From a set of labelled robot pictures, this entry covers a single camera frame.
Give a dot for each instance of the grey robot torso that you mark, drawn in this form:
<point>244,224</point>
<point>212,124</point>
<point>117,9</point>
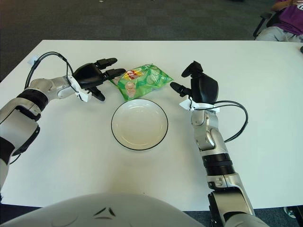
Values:
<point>94,212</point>

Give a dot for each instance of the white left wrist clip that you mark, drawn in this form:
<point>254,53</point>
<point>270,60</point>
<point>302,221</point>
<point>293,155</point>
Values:
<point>84,95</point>

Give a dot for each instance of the white plate with black rim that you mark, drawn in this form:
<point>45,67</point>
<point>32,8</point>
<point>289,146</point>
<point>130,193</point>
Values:
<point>139,123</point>

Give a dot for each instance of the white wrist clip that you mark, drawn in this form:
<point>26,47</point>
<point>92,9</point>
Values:
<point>185,104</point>
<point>84,95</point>

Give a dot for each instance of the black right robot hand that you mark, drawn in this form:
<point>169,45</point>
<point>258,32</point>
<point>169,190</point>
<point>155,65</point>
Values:
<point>206,89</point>

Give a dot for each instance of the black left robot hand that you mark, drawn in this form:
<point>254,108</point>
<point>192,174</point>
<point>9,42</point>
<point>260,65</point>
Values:
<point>88,75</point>

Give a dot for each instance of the black office chair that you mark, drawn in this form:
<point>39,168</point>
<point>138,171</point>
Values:
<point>266,15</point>

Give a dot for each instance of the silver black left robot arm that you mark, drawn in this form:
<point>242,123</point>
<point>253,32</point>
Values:
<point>19,118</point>

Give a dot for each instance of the grey caster wheel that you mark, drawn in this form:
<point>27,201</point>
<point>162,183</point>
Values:
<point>290,211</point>

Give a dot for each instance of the green chips snack bag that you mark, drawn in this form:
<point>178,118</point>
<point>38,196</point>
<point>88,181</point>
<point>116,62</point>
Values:
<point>146,82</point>

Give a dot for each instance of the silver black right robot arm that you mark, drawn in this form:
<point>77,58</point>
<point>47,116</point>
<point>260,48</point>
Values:
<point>213,139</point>

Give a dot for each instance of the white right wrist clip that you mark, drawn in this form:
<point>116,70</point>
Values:
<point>185,104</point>

